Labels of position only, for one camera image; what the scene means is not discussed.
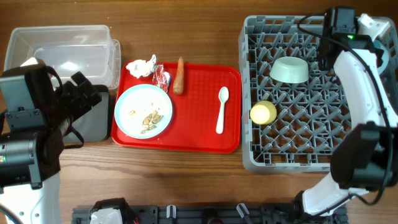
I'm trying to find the white plastic spoon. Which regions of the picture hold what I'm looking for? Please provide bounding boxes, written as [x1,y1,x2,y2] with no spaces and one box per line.
[216,86,229,134]

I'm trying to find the orange carrot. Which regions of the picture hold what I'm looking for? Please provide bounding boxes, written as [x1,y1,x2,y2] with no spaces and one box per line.
[173,57,184,95]

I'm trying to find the red candy wrapper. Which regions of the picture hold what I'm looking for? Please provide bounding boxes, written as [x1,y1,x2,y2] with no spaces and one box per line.
[152,64,171,93]

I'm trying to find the food scraps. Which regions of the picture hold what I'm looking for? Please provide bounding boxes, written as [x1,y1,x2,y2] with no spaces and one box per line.
[127,110,164,134]

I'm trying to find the light blue plate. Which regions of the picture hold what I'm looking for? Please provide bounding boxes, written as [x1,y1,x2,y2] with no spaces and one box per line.
[114,84,173,139]

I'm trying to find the yellow cup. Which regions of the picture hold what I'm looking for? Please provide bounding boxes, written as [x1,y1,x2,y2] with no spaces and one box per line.
[250,101,277,124]

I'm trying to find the white tissue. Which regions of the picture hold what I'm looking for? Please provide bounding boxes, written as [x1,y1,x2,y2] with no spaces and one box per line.
[126,54,157,78]

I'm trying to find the green bowl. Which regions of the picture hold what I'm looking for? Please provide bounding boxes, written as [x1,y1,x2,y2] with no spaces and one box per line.
[270,57,309,84]

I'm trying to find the light blue bowl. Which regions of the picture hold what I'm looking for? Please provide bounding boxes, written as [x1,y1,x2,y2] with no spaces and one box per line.
[373,40,389,75]

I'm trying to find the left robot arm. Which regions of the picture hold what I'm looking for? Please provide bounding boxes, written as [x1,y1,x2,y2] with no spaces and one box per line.
[1,64,102,223]

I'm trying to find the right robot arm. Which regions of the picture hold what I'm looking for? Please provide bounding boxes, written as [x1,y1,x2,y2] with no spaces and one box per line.
[294,6,397,220]

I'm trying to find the grey dishwasher rack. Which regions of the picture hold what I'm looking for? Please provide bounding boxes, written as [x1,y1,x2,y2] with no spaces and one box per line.
[238,15,398,174]

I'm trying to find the red serving tray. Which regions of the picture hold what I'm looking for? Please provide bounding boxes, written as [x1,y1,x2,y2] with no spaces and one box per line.
[111,63,242,153]

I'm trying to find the black plastic tray bin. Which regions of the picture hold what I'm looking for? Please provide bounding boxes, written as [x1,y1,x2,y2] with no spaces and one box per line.
[72,85,111,142]

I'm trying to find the clear plastic bin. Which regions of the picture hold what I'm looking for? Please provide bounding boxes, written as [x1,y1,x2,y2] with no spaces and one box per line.
[4,25,121,90]

